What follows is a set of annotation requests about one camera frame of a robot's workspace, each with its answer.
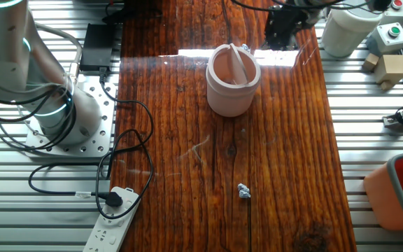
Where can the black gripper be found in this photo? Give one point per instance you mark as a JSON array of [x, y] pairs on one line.
[[282, 22]]

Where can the white paper ball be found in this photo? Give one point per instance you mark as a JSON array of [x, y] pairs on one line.
[[243, 191], [245, 46]]

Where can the white cylinder container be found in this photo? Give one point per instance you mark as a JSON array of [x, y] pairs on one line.
[[345, 35]]

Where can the small wooden block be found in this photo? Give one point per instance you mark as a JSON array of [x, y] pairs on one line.
[[370, 62], [386, 85]]

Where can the green push-button box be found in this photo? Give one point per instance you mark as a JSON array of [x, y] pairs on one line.
[[390, 38]]

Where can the large wooden block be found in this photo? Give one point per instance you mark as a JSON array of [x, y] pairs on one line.
[[390, 68]]

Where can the red push-button box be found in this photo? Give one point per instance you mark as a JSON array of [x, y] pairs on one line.
[[397, 14]]

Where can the orange bin with grey rim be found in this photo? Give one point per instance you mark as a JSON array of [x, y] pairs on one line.
[[380, 199]]

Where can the black power adapter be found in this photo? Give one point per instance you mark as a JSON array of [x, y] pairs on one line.
[[96, 45]]

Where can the white power strip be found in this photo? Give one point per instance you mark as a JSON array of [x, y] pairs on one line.
[[110, 231]]

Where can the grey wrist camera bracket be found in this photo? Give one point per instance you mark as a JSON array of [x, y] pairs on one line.
[[313, 12]]

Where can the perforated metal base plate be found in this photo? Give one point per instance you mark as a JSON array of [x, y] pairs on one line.
[[96, 140]]

